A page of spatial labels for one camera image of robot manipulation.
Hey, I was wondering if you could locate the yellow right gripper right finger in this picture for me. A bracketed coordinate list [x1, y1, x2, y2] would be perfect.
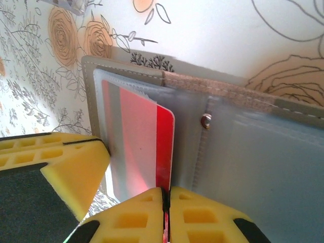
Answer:
[169, 186, 269, 243]

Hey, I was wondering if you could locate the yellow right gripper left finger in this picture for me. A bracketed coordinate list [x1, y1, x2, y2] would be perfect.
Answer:
[68, 187, 165, 243]

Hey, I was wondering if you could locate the red card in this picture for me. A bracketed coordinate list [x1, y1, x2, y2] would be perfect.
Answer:
[101, 79, 176, 243]

